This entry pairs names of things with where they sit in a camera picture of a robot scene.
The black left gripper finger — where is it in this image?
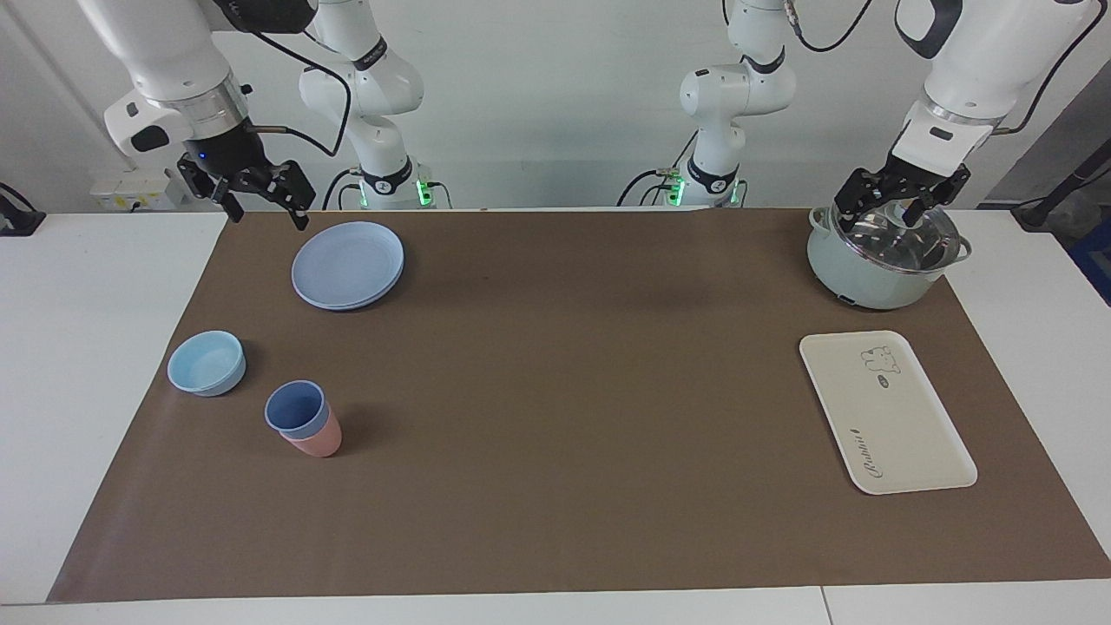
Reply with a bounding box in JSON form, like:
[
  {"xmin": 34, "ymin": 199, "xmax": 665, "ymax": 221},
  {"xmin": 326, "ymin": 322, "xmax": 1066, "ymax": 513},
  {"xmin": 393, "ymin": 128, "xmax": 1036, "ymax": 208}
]
[
  {"xmin": 904, "ymin": 169, "xmax": 971, "ymax": 228},
  {"xmin": 832, "ymin": 169, "xmax": 879, "ymax": 231}
]

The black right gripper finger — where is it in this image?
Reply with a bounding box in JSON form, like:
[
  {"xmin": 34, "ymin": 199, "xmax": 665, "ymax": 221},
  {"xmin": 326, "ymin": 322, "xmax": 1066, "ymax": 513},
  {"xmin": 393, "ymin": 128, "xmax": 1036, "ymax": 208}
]
[
  {"xmin": 260, "ymin": 161, "xmax": 315, "ymax": 232},
  {"xmin": 178, "ymin": 156, "xmax": 246, "ymax": 223}
]

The blue plastic cup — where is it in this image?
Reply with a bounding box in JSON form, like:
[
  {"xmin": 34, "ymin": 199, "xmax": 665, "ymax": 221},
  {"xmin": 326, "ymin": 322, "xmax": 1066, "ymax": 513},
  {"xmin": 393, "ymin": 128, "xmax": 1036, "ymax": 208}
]
[{"xmin": 264, "ymin": 380, "xmax": 332, "ymax": 438}]

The cream tray with bear print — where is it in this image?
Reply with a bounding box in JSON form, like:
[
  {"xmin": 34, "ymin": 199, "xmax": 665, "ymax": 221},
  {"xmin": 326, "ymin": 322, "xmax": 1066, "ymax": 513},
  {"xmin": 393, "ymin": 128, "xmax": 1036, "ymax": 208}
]
[{"xmin": 799, "ymin": 330, "xmax": 979, "ymax": 496}]

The pink plastic cup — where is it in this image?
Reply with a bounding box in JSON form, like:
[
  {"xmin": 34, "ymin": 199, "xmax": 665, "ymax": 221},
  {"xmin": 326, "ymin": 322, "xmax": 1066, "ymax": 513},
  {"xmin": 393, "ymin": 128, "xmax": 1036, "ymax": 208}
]
[{"xmin": 279, "ymin": 406, "xmax": 343, "ymax": 458}]

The glass pot lid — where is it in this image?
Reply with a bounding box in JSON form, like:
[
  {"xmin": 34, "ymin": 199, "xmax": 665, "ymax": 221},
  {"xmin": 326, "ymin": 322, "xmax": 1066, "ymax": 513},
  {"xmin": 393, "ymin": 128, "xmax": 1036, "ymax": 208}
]
[{"xmin": 829, "ymin": 201, "xmax": 964, "ymax": 274}]

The white power strip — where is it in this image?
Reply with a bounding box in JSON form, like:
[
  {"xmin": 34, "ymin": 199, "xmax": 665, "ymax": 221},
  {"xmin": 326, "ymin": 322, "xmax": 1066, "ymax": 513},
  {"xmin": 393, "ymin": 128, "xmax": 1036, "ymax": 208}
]
[{"xmin": 90, "ymin": 178, "xmax": 188, "ymax": 212}]

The mint green cooking pot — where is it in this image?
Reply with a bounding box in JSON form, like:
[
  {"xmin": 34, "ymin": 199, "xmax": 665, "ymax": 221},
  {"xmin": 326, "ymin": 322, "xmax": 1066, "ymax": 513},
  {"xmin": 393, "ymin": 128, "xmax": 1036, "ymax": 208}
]
[{"xmin": 806, "ymin": 206, "xmax": 973, "ymax": 311}]

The blue plastic plate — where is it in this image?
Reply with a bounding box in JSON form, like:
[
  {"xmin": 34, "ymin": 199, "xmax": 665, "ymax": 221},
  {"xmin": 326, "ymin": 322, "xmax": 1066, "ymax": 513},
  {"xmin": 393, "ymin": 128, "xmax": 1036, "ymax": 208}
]
[{"xmin": 291, "ymin": 221, "xmax": 406, "ymax": 312}]

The blue box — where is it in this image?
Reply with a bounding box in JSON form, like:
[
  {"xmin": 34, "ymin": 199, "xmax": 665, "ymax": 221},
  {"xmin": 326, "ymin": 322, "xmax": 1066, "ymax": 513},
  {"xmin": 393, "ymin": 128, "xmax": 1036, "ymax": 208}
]
[{"xmin": 1068, "ymin": 217, "xmax": 1111, "ymax": 306}]

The light blue bowl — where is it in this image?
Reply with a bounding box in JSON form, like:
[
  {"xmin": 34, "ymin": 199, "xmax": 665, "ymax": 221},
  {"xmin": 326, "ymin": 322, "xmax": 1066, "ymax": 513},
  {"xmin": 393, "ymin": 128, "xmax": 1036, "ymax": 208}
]
[{"xmin": 167, "ymin": 330, "xmax": 247, "ymax": 398}]

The black table clamp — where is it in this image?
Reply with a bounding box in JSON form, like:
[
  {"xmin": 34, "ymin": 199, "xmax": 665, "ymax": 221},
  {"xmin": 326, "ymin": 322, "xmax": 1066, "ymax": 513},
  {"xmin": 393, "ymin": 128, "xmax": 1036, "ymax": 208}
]
[{"xmin": 0, "ymin": 182, "xmax": 47, "ymax": 237}]

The brown table mat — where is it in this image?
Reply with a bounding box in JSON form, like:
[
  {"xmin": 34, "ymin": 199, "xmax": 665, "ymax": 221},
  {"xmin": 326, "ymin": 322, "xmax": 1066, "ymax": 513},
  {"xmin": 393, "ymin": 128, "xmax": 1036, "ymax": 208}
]
[{"xmin": 48, "ymin": 208, "xmax": 1111, "ymax": 602}]

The black base cable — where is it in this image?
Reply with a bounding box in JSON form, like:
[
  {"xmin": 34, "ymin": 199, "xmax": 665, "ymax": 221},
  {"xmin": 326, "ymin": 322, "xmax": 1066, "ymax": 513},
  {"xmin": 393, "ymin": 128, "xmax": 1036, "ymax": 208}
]
[
  {"xmin": 617, "ymin": 128, "xmax": 697, "ymax": 207},
  {"xmin": 323, "ymin": 168, "xmax": 364, "ymax": 210}
]

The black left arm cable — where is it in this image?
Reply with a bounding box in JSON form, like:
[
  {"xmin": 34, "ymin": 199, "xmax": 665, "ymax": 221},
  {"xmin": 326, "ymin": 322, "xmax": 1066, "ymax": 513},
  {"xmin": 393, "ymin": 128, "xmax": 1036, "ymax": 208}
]
[{"xmin": 781, "ymin": 0, "xmax": 1111, "ymax": 136}]

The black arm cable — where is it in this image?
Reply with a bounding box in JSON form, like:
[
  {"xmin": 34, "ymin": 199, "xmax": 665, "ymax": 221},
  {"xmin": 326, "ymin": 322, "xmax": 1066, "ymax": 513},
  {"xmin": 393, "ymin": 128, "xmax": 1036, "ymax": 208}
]
[
  {"xmin": 213, "ymin": 0, "xmax": 353, "ymax": 159},
  {"xmin": 781, "ymin": 0, "xmax": 1111, "ymax": 136}
]

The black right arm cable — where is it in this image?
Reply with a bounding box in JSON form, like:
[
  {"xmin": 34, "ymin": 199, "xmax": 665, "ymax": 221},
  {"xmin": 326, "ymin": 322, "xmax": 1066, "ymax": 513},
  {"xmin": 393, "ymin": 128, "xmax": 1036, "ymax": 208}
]
[{"xmin": 213, "ymin": 0, "xmax": 353, "ymax": 159}]

